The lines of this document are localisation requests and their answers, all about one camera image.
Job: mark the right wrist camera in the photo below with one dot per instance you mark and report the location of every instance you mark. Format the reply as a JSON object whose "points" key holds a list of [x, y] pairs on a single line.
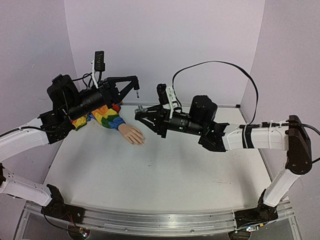
{"points": [[167, 98]]}

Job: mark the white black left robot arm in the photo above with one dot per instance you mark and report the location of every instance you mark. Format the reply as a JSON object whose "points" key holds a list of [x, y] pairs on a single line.
{"points": [[68, 104]]}

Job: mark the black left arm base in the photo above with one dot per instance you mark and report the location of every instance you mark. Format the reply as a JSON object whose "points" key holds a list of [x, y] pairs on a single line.
{"points": [[58, 209]]}

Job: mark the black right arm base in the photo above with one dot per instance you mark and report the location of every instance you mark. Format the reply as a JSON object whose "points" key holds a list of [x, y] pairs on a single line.
{"points": [[261, 214]]}

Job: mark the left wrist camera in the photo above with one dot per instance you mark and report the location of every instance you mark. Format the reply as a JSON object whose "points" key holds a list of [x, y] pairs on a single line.
{"points": [[98, 65]]}

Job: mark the rainbow colored sleeve cloth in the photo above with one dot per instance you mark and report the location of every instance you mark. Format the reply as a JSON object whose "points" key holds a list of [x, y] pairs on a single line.
{"points": [[107, 117]]}

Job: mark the glitter nail polish bottle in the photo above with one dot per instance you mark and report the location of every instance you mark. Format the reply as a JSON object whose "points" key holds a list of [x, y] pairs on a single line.
{"points": [[140, 109]]}

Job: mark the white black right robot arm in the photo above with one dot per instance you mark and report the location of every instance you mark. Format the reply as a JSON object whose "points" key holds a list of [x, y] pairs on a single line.
{"points": [[289, 136]]}

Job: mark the aluminium front rail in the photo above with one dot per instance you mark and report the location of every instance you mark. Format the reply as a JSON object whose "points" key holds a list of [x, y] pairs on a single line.
{"points": [[162, 224]]}

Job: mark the mannequin hand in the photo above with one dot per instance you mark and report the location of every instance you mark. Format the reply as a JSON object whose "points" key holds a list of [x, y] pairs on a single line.
{"points": [[133, 135]]}

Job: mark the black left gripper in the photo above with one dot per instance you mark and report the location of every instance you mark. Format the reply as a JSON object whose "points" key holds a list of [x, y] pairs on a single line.
{"points": [[111, 98]]}

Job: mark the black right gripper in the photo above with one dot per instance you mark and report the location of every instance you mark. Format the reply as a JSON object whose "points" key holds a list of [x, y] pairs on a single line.
{"points": [[163, 121]]}

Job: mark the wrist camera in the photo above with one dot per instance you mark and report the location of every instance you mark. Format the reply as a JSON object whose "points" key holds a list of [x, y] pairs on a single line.
{"points": [[167, 98], [98, 65]]}

